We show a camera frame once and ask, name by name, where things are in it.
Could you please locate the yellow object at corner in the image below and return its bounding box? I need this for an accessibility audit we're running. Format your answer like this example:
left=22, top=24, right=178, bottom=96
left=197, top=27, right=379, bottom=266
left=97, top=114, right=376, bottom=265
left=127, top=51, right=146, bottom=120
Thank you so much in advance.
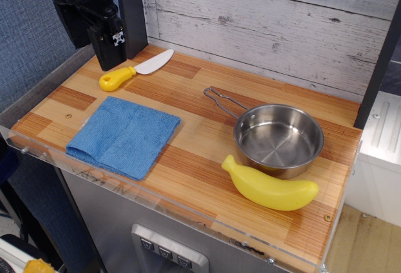
left=23, top=259, right=56, bottom=273

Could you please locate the stainless steel pot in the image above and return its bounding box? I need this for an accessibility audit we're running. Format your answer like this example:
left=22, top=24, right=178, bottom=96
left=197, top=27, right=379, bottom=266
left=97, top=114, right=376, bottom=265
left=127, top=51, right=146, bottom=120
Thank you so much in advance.
left=204, top=88, right=325, bottom=179

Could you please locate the yellow toy banana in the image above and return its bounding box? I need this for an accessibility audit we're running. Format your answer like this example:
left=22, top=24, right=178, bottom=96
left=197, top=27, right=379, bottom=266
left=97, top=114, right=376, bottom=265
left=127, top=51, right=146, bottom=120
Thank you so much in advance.
left=221, top=155, right=320, bottom=211

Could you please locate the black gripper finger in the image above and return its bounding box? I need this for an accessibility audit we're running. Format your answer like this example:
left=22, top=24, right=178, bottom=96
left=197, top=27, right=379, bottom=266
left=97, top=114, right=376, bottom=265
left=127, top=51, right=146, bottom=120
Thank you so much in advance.
left=88, top=16, right=127, bottom=71

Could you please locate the yellow handled toy knife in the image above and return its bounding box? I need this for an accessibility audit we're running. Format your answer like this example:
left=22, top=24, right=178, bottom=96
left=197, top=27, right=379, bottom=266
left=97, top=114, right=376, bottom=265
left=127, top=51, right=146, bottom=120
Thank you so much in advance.
left=98, top=49, right=174, bottom=92

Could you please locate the silver button control panel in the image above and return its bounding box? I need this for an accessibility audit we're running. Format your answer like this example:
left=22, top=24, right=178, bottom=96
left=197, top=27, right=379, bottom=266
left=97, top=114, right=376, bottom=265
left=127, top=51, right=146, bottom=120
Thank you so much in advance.
left=131, top=223, right=209, bottom=272

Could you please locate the clear acrylic table guard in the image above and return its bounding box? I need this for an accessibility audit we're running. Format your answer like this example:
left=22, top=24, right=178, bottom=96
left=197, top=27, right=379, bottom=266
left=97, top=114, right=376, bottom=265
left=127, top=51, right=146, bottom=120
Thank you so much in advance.
left=1, top=121, right=362, bottom=272

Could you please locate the black vertical post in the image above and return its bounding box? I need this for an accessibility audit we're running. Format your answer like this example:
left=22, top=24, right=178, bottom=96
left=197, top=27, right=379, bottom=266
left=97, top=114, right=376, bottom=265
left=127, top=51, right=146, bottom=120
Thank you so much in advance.
left=118, top=0, right=148, bottom=59

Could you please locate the blue folded cloth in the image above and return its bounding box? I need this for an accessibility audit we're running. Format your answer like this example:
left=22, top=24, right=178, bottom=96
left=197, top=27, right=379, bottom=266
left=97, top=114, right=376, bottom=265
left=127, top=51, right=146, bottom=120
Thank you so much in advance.
left=66, top=96, right=181, bottom=181

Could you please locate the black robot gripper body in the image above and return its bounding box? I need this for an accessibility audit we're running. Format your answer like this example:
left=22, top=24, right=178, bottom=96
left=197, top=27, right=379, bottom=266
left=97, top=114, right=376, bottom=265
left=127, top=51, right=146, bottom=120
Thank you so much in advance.
left=53, top=0, right=123, bottom=48

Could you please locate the white ribbed side counter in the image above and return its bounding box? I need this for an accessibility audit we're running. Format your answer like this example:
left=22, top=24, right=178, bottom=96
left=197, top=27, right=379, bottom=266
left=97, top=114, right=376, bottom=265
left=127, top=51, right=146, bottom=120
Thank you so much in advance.
left=345, top=91, right=400, bottom=226

